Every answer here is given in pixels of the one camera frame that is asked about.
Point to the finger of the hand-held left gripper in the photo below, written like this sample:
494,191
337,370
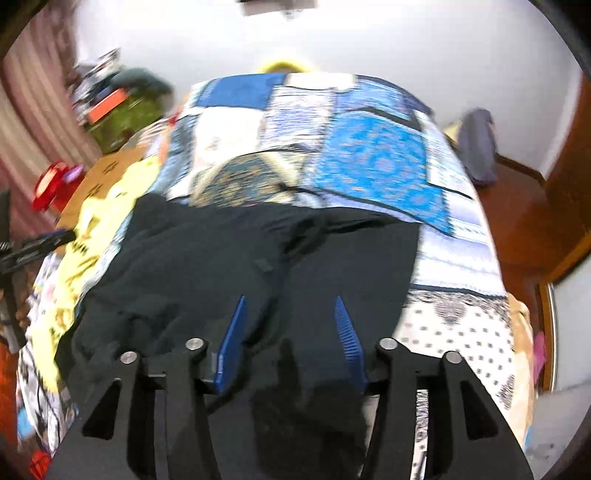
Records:
44,247

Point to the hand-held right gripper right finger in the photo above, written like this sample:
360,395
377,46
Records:
348,344

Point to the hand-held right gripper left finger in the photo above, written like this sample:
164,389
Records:
231,344

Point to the black hoodie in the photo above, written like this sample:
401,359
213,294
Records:
184,263

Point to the pile of clothes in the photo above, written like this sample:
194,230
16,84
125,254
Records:
94,76

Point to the yellow printed cloth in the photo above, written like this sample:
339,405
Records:
92,217

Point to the red plush toy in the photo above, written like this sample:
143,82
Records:
53,184

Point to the wooden lap desk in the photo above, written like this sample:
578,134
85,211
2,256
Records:
111,167

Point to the striped brown curtain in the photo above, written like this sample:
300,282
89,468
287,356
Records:
27,115

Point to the green cluttered box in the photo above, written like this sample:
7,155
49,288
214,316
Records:
134,122

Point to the orange box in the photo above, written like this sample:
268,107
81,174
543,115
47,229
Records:
107,105

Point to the peach bed sheet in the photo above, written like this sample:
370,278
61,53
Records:
524,341

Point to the blue patchwork blanket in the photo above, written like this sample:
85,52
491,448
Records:
369,152

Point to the grey plush pillow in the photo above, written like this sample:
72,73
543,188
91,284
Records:
145,81

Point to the grey-purple bag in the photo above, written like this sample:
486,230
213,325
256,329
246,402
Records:
478,143

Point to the brown wooden door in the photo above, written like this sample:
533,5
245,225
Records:
568,194

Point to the yellow foam hoop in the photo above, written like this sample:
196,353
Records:
284,66

